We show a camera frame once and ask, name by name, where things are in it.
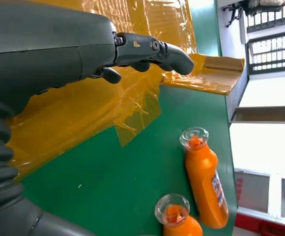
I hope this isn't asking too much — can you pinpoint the yellow plastic film sheet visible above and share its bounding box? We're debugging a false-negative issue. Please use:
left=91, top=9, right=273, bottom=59
left=6, top=0, right=197, bottom=181

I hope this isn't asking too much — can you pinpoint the red base strip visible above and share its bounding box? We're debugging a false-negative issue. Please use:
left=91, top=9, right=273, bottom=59
left=234, top=211, right=285, bottom=236

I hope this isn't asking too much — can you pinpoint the white framed cabinet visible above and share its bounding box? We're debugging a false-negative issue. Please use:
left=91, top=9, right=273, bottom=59
left=234, top=169, right=285, bottom=229

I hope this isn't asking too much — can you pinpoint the grey metal ledge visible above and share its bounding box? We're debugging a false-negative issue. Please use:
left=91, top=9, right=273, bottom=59
left=231, top=106, right=285, bottom=125

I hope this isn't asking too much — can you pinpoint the yellow taped cardboard flap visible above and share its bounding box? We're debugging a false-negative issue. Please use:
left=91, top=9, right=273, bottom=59
left=162, top=53, right=246, bottom=96

